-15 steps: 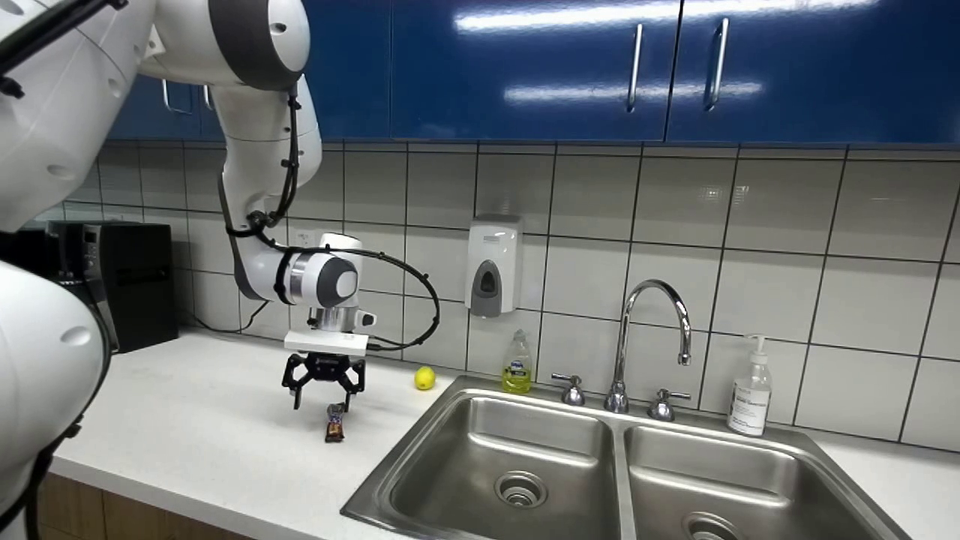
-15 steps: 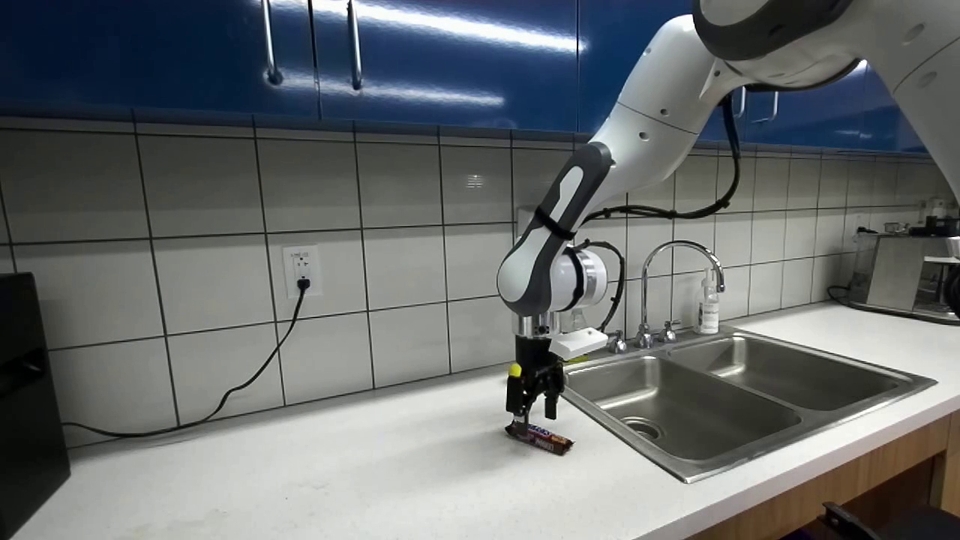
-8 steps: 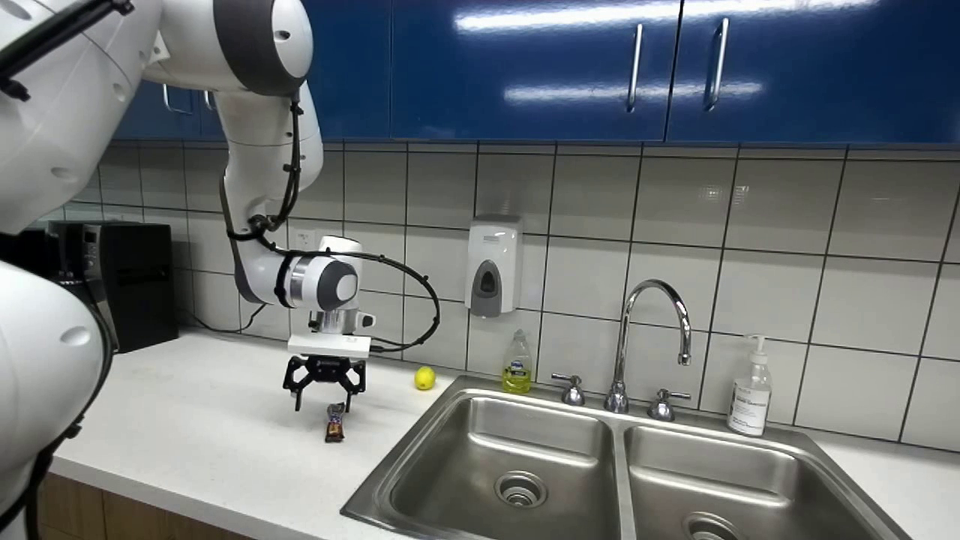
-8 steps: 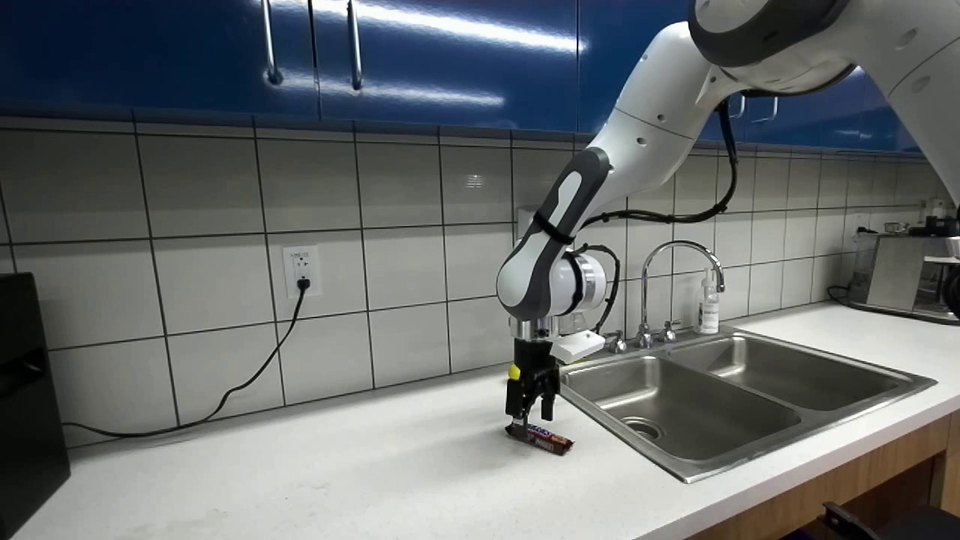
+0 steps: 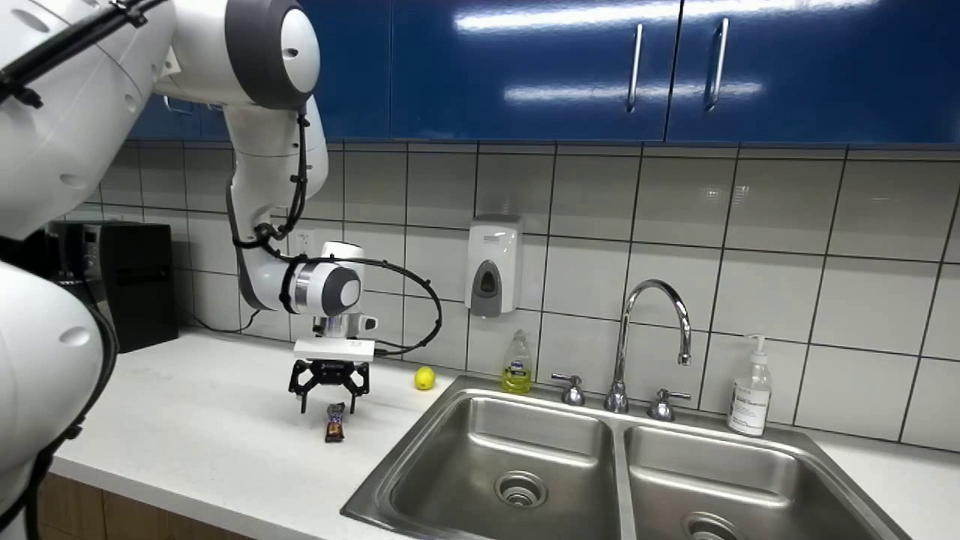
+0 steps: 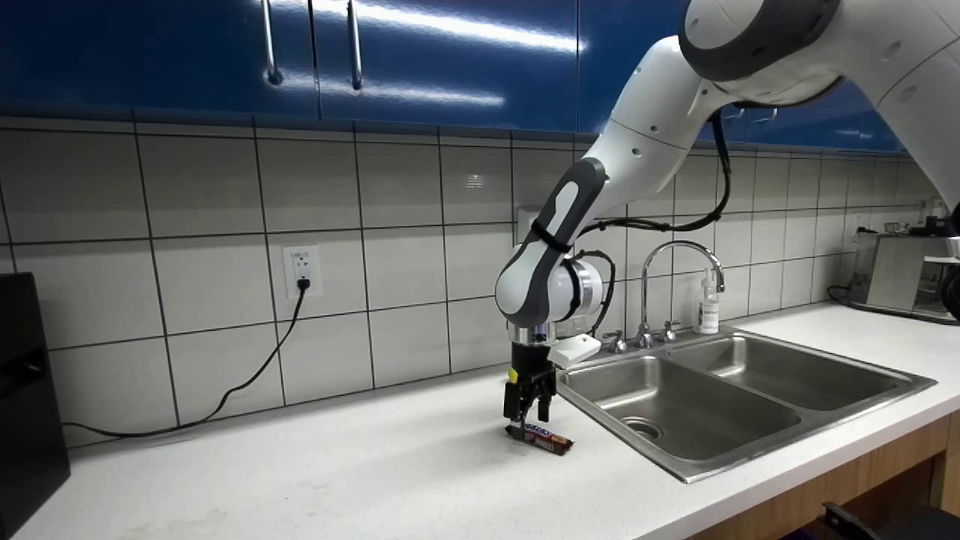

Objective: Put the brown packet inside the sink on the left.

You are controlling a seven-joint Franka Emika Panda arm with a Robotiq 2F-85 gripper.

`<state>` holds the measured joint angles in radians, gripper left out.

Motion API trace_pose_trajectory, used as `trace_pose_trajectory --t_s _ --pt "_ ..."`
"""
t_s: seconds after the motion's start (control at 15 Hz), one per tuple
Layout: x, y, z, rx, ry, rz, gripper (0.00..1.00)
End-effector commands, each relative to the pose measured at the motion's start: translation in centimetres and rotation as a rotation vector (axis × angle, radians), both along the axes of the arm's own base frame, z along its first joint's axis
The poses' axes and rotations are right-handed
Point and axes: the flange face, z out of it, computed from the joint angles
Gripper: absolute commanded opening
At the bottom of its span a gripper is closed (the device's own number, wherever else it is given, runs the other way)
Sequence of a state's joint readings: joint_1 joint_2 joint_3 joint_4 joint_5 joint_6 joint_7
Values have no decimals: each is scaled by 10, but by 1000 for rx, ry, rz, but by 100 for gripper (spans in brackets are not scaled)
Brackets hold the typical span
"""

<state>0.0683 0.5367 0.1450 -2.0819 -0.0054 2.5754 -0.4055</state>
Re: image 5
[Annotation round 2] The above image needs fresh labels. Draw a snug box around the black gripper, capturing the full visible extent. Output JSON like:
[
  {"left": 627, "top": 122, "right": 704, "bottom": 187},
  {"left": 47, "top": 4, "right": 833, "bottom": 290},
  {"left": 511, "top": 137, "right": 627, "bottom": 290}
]
[{"left": 285, "top": 356, "right": 373, "bottom": 416}]

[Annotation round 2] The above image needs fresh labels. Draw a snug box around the brown candy bar packet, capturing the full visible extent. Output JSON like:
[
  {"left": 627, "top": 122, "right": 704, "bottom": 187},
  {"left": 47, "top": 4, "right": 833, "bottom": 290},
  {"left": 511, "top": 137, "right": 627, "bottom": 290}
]
[{"left": 321, "top": 399, "right": 349, "bottom": 443}]

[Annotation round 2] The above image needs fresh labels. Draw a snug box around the stainless steel double sink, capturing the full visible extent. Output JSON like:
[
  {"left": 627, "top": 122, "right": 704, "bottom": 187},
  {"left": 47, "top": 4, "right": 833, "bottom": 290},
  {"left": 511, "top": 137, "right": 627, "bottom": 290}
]
[{"left": 338, "top": 375, "right": 912, "bottom": 540}]

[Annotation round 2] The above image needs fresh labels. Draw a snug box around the sink drain strainer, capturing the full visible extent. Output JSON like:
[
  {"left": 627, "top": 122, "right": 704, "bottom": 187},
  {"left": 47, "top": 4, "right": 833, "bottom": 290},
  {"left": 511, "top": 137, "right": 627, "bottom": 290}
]
[
  {"left": 494, "top": 468, "right": 550, "bottom": 511},
  {"left": 683, "top": 511, "right": 743, "bottom": 540}
]

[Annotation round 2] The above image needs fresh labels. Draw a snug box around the green dish soap bottle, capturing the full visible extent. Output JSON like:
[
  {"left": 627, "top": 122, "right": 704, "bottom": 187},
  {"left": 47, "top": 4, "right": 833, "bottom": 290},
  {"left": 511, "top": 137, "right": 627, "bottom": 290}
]
[{"left": 498, "top": 327, "right": 537, "bottom": 396}]

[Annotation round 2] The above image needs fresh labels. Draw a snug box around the black coffee maker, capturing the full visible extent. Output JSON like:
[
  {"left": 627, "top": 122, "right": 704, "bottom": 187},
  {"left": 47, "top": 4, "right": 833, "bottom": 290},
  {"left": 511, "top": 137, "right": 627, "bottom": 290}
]
[{"left": 44, "top": 220, "right": 181, "bottom": 354}]

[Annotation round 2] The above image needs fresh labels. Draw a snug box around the wooden base cabinet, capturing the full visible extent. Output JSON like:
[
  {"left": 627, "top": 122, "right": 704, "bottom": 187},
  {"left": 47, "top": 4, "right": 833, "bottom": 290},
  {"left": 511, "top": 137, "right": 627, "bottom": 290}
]
[{"left": 33, "top": 473, "right": 253, "bottom": 540}]

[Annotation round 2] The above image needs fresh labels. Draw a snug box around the chrome gooseneck faucet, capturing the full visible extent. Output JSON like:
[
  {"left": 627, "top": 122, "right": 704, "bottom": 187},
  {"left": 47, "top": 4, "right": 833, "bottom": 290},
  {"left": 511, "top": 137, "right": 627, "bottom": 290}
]
[{"left": 599, "top": 275, "right": 695, "bottom": 415}]

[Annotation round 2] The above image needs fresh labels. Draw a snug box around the clear pump soap bottle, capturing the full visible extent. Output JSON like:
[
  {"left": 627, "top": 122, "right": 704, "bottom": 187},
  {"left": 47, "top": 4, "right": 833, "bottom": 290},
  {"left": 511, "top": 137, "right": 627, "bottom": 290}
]
[{"left": 726, "top": 334, "right": 774, "bottom": 439}]

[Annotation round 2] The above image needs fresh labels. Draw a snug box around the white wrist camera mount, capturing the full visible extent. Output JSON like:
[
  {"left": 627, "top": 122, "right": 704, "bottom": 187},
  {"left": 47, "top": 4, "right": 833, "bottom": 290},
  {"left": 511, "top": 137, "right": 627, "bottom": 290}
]
[{"left": 290, "top": 312, "right": 384, "bottom": 365}]

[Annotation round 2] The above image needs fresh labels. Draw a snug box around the black power cord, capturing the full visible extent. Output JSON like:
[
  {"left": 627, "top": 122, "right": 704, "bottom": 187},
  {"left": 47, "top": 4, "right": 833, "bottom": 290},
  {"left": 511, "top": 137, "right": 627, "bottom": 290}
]
[{"left": 184, "top": 308, "right": 250, "bottom": 338}]

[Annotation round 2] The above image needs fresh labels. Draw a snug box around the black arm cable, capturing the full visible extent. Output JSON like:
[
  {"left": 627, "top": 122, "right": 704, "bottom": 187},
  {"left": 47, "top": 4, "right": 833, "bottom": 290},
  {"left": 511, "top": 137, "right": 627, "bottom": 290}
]
[{"left": 221, "top": 103, "right": 445, "bottom": 359}]

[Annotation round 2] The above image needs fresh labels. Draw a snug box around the white wall soap dispenser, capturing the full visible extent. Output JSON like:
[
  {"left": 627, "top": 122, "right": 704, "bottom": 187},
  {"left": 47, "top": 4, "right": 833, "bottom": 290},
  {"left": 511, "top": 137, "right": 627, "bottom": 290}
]
[{"left": 465, "top": 220, "right": 523, "bottom": 320}]

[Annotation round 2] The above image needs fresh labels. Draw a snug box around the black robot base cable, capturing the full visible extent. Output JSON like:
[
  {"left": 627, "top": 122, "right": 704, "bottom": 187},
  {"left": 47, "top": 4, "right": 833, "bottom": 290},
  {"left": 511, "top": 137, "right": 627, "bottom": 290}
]
[{"left": 0, "top": 288, "right": 123, "bottom": 540}]

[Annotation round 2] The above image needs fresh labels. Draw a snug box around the chrome faucet handle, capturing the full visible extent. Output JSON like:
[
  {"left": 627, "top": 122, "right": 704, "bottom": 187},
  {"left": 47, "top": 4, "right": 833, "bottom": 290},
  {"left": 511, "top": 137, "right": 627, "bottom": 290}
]
[
  {"left": 642, "top": 386, "right": 693, "bottom": 423},
  {"left": 553, "top": 371, "right": 591, "bottom": 408}
]

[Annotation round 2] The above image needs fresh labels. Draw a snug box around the silver cabinet door handle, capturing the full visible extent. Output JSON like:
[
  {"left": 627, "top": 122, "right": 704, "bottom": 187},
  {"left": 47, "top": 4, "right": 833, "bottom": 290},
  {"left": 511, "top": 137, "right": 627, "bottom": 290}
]
[
  {"left": 703, "top": 14, "right": 736, "bottom": 113},
  {"left": 625, "top": 20, "right": 648, "bottom": 113}
]

